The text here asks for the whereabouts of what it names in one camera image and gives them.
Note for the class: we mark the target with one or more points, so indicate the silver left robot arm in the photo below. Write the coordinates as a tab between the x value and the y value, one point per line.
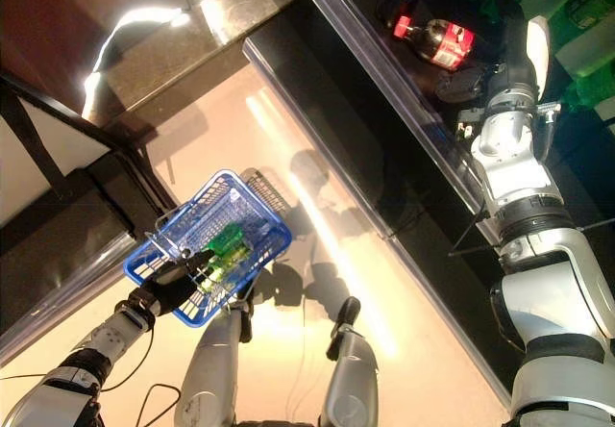
86	355

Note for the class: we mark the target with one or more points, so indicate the blue plastic shopping basket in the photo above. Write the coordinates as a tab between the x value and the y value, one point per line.
269	249

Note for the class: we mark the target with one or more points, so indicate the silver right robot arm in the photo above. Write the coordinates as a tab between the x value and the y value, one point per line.
528	182

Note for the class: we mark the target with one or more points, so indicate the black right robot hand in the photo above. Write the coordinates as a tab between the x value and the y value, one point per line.
521	71

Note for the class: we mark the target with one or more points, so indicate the Coca-Cola bottle red label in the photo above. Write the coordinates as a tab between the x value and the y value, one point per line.
444	44

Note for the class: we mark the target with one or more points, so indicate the silver left robot leg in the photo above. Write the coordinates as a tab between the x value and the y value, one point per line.
214	364

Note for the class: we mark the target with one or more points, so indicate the silver right robot leg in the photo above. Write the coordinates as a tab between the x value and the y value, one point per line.
351	374

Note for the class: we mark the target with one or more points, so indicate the silver robot leg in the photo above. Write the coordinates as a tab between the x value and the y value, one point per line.
351	374
214	364

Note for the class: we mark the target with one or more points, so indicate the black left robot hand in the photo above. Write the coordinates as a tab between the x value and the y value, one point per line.
168	287

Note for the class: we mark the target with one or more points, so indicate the black metal stand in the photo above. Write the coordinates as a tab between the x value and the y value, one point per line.
72	167

